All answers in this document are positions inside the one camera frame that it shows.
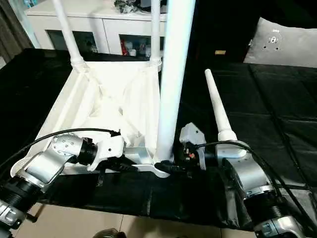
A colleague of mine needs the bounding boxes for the white plastic table leg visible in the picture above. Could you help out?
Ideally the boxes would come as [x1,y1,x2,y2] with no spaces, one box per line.
[204,68,238,142]
[149,0,163,68]
[53,0,89,73]
[153,0,197,162]

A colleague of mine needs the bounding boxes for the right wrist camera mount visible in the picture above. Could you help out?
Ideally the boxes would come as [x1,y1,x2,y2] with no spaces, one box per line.
[179,122,208,172]

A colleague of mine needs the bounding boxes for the white cabinet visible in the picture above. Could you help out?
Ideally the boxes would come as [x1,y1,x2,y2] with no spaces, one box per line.
[25,5,169,57]

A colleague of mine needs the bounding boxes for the white plastic table top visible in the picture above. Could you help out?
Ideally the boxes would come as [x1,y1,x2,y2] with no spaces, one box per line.
[10,59,172,179]

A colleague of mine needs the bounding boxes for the brown rounded robot part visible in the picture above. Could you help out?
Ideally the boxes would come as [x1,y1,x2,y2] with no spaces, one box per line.
[95,228,125,238]

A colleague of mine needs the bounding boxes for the black metal table frame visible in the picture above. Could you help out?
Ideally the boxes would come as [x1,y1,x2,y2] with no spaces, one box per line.
[25,202,47,223]

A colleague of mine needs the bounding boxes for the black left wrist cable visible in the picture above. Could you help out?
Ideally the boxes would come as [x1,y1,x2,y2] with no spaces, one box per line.
[0,127,122,171]

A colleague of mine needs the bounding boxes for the black cabinet gold label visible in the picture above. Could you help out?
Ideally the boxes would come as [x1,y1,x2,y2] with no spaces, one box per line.
[189,0,261,64]

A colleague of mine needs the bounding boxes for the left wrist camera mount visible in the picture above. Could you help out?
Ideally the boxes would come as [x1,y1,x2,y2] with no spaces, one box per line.
[86,129,125,172]

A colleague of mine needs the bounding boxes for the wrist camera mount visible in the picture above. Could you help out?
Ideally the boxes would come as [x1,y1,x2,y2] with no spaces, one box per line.
[179,122,208,172]
[86,129,125,172]

